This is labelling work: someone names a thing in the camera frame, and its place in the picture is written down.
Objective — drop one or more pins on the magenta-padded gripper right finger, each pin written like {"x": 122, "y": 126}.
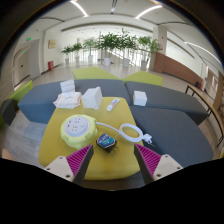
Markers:
{"x": 150, "y": 160}

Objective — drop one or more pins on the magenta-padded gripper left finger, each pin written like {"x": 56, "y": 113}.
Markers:
{"x": 78, "y": 161}

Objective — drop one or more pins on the round yellow-green power strip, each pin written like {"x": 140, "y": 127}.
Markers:
{"x": 76, "y": 128}

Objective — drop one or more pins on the wide grey upholstered seat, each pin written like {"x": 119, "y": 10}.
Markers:
{"x": 173, "y": 133}

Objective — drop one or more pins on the small white cube box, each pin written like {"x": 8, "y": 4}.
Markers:
{"x": 140, "y": 98}

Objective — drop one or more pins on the clear-wrapped tissue pack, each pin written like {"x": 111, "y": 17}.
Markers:
{"x": 67, "y": 100}

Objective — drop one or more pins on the large white box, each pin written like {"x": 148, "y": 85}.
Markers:
{"x": 91, "y": 98}

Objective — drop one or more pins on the white tube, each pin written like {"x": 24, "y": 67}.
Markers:
{"x": 113, "y": 104}

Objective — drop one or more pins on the person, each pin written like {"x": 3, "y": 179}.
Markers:
{"x": 7, "y": 155}

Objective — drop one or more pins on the long grey upholstered seat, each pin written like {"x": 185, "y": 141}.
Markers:
{"x": 36, "y": 103}

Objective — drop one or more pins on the stack of white tissue packs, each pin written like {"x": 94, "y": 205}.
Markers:
{"x": 67, "y": 86}

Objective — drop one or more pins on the wooden bench with black legs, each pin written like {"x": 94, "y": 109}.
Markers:
{"x": 206, "y": 103}

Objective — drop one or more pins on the lime green upholstered seat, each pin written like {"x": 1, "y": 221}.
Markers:
{"x": 93, "y": 73}
{"x": 143, "y": 78}

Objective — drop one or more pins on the dark grey block seat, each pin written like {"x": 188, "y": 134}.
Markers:
{"x": 6, "y": 111}

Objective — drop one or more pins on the lime green bench seat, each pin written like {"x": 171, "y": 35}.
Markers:
{"x": 20, "y": 91}

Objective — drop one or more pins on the wooden shelf unit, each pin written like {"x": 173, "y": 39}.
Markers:
{"x": 219, "y": 90}

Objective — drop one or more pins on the red fire extinguisher box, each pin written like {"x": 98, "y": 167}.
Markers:
{"x": 50, "y": 65}

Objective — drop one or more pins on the group of potted plants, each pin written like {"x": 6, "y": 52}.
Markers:
{"x": 108, "y": 41}

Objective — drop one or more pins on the green exit sign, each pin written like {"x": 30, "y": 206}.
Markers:
{"x": 28, "y": 38}

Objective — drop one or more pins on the group of ceiling strip lights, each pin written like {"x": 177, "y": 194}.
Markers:
{"x": 80, "y": 8}

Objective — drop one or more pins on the framed wall picture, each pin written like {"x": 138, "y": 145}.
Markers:
{"x": 51, "y": 44}

